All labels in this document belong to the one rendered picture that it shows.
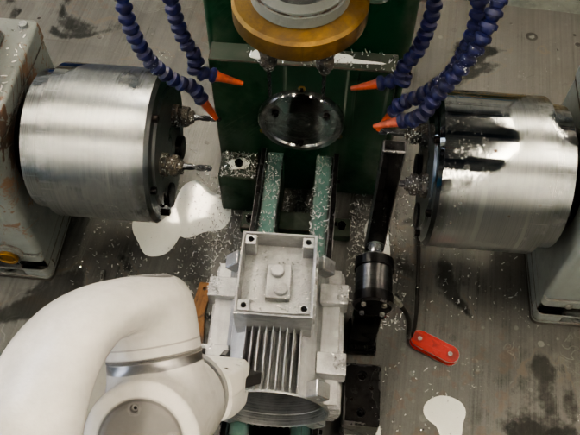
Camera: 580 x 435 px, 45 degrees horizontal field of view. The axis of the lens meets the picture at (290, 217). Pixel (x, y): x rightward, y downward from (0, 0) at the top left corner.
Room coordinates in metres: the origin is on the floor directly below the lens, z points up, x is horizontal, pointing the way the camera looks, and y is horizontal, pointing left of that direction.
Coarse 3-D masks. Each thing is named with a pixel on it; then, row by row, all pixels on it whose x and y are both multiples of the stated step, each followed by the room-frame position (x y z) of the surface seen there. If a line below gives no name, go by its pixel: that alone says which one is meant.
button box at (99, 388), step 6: (102, 366) 0.32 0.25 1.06; (102, 372) 0.31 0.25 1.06; (102, 378) 0.31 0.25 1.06; (96, 384) 0.30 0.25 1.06; (102, 384) 0.30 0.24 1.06; (96, 390) 0.29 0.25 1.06; (102, 390) 0.29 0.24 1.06; (96, 396) 0.28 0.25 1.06; (90, 402) 0.27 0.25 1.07; (90, 408) 0.27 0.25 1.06
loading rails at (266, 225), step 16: (272, 160) 0.77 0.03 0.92; (320, 160) 0.77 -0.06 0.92; (336, 160) 0.76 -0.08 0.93; (256, 176) 0.74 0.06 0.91; (272, 176) 0.73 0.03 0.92; (320, 176) 0.73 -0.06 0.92; (336, 176) 0.72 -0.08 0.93; (256, 192) 0.69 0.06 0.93; (272, 192) 0.70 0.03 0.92; (336, 192) 0.69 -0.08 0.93; (256, 208) 0.66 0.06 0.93; (272, 208) 0.66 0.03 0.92; (320, 208) 0.66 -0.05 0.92; (240, 224) 0.69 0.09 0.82; (256, 224) 0.63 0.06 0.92; (272, 224) 0.63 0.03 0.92; (288, 224) 0.67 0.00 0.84; (304, 224) 0.67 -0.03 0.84; (320, 224) 0.63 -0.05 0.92; (336, 224) 0.63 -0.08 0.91; (320, 240) 0.60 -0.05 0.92; (336, 240) 0.67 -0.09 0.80; (320, 256) 0.57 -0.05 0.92; (224, 432) 0.27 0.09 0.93; (240, 432) 0.27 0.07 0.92; (304, 432) 0.27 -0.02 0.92; (320, 432) 0.28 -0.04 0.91
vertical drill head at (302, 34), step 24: (240, 0) 0.71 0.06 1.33; (264, 0) 0.69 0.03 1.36; (288, 0) 0.68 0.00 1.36; (312, 0) 0.68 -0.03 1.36; (336, 0) 0.69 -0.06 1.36; (360, 0) 0.71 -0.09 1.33; (240, 24) 0.67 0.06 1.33; (264, 24) 0.67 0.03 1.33; (288, 24) 0.66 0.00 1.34; (312, 24) 0.66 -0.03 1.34; (336, 24) 0.67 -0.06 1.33; (360, 24) 0.67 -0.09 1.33; (264, 48) 0.65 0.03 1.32; (288, 48) 0.63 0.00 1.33; (312, 48) 0.63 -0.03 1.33; (336, 48) 0.64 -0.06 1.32
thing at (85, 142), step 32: (64, 64) 0.78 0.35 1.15; (96, 64) 0.79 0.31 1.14; (32, 96) 0.71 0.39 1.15; (64, 96) 0.70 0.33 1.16; (96, 96) 0.70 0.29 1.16; (128, 96) 0.70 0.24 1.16; (160, 96) 0.72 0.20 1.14; (32, 128) 0.66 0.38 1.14; (64, 128) 0.65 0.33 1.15; (96, 128) 0.65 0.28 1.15; (128, 128) 0.65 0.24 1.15; (160, 128) 0.68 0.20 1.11; (32, 160) 0.63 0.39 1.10; (64, 160) 0.62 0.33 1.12; (96, 160) 0.62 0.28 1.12; (128, 160) 0.61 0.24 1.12; (160, 160) 0.65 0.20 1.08; (32, 192) 0.61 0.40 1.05; (64, 192) 0.59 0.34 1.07; (96, 192) 0.59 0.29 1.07; (128, 192) 0.59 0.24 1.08; (160, 192) 0.62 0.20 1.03
